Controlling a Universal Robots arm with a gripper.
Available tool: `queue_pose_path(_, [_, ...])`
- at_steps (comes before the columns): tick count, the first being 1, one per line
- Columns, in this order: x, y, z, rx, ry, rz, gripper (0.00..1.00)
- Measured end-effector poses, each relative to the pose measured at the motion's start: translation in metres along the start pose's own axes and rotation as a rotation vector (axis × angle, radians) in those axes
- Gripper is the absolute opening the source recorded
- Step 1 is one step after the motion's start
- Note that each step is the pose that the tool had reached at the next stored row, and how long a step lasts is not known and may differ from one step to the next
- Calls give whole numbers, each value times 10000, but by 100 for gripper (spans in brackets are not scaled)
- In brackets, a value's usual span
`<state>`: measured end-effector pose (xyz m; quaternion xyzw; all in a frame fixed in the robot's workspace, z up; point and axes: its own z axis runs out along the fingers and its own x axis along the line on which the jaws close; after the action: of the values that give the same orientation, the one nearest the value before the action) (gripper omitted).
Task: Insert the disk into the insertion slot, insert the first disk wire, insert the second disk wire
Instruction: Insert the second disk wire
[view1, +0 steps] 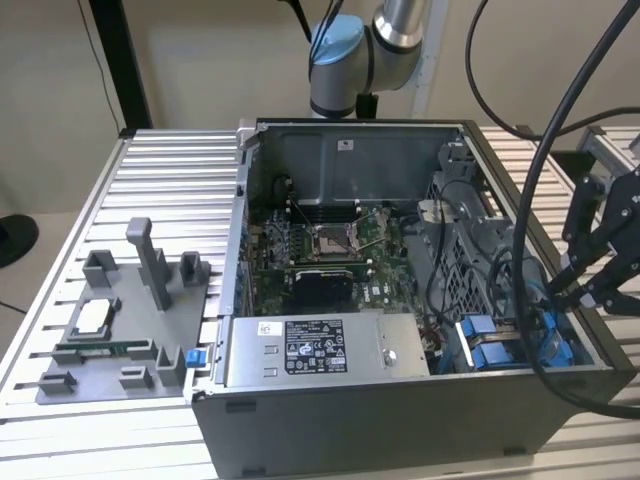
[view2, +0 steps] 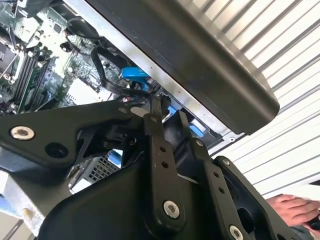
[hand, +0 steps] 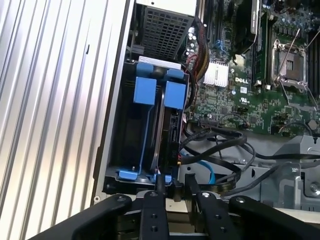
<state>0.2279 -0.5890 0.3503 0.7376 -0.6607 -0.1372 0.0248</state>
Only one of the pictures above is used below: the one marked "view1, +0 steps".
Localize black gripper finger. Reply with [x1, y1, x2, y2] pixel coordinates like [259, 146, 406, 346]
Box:
[545, 173, 624, 296]
[567, 249, 640, 316]

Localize light blue disk wire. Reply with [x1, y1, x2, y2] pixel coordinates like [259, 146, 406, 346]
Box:
[517, 249, 569, 321]

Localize grey metal disk bay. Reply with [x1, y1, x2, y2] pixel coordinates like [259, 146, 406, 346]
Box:
[404, 144, 566, 374]

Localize green motherboard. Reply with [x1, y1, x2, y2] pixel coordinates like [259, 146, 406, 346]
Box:
[244, 199, 426, 321]

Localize metal socket cover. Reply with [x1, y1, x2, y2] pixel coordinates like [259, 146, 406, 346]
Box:
[349, 207, 391, 251]

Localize CPU socket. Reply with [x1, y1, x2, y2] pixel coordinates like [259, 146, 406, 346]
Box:
[309, 224, 366, 261]

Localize black graphics card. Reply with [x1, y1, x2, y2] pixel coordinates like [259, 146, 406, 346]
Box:
[291, 268, 354, 305]

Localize black power supply label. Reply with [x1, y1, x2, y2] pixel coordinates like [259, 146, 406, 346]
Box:
[283, 319, 349, 375]

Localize dark grey open PC case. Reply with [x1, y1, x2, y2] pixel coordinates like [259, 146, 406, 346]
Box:
[182, 117, 639, 479]

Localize silver power supply unit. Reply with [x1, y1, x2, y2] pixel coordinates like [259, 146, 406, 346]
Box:
[224, 314, 431, 390]

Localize grey plastic parts rack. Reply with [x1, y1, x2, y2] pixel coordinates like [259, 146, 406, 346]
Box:
[34, 217, 211, 406]

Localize green RAM stick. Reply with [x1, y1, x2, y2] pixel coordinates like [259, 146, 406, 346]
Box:
[57, 339, 151, 359]

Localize silver CPU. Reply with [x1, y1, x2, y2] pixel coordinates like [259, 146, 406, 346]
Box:
[72, 299, 114, 335]

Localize black round stand foot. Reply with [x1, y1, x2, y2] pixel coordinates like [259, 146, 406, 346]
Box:
[0, 213, 40, 269]

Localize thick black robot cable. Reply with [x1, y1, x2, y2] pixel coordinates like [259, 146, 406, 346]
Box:
[512, 0, 640, 421]

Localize aluminium profile rail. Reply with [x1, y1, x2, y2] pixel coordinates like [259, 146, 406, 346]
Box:
[577, 125, 640, 176]

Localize black disk wire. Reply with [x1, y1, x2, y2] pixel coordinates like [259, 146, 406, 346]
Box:
[490, 239, 544, 324]

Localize black wire inside case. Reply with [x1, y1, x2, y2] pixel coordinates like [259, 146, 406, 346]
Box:
[424, 179, 469, 326]

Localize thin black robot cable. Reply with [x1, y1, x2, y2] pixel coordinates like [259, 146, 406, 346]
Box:
[464, 0, 640, 142]

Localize black frame post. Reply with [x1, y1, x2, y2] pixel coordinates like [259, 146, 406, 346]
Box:
[87, 0, 154, 131]

